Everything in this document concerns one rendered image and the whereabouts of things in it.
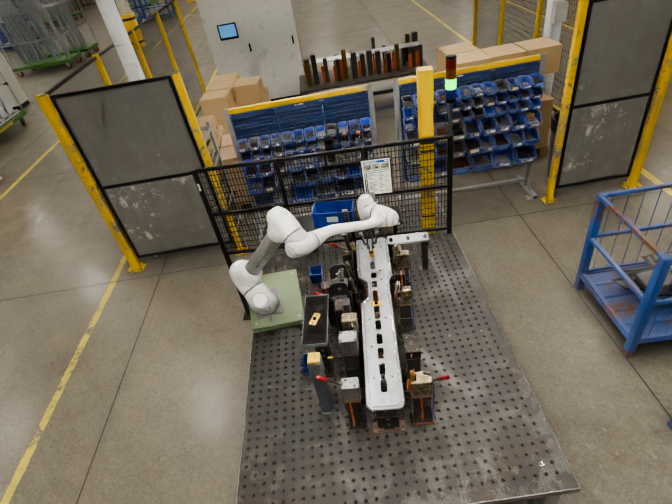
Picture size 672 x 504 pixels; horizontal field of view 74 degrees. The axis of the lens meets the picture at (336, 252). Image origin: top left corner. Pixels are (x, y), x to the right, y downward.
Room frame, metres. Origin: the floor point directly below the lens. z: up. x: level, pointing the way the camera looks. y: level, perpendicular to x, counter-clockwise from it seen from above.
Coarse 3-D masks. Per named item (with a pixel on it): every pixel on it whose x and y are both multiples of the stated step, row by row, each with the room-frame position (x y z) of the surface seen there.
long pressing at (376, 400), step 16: (368, 240) 2.55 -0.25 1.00; (384, 240) 2.51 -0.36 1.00; (368, 256) 2.37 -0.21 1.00; (384, 256) 2.34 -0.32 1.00; (368, 272) 2.20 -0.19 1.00; (384, 272) 2.17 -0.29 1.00; (368, 288) 2.05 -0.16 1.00; (384, 288) 2.03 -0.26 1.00; (368, 304) 1.91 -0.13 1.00; (384, 304) 1.89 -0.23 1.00; (368, 320) 1.78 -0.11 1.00; (384, 320) 1.76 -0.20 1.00; (368, 336) 1.67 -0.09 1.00; (384, 336) 1.64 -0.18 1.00; (368, 352) 1.55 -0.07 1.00; (384, 352) 1.53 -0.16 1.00; (368, 368) 1.45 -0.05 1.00; (400, 368) 1.42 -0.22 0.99; (368, 384) 1.35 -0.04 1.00; (400, 384) 1.32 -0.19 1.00; (368, 400) 1.26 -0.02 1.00; (384, 400) 1.25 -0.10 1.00; (400, 400) 1.23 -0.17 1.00
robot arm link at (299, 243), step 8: (296, 232) 2.02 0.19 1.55; (304, 232) 2.03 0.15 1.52; (288, 240) 2.00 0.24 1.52; (296, 240) 1.98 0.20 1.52; (304, 240) 1.99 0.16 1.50; (312, 240) 2.00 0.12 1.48; (288, 248) 1.95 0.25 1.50; (296, 248) 1.94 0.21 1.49; (304, 248) 1.95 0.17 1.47; (312, 248) 1.98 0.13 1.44; (296, 256) 1.94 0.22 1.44
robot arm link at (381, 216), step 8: (376, 208) 2.27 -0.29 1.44; (384, 208) 2.25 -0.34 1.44; (376, 216) 2.20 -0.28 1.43; (384, 216) 2.19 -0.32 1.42; (392, 216) 2.18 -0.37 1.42; (336, 224) 2.16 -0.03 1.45; (344, 224) 2.15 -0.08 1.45; (352, 224) 2.15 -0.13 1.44; (360, 224) 2.15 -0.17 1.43; (368, 224) 2.15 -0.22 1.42; (376, 224) 2.16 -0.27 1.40; (384, 224) 2.18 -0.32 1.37; (392, 224) 2.17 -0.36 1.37; (312, 232) 2.06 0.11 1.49; (320, 232) 2.08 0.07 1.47; (328, 232) 2.10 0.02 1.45; (336, 232) 2.12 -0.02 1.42; (344, 232) 2.13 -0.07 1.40; (320, 240) 2.04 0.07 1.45
